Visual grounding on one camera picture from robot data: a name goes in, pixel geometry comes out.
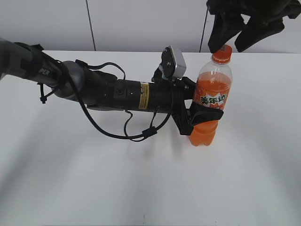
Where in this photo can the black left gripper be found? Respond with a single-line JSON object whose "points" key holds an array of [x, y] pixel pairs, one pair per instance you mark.
{"points": [[169, 97]]}

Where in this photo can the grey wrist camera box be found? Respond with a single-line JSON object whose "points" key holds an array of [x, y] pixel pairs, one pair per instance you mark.
{"points": [[172, 64]]}

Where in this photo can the orange bottle cap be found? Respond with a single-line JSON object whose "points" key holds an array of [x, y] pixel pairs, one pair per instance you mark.
{"points": [[223, 55]]}

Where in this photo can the orange soda bottle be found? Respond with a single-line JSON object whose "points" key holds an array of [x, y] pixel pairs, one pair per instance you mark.
{"points": [[212, 90]]}

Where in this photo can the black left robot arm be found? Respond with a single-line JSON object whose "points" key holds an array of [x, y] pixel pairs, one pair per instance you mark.
{"points": [[96, 90]]}

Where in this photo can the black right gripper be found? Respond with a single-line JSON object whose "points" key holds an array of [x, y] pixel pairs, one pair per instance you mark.
{"points": [[266, 19]]}

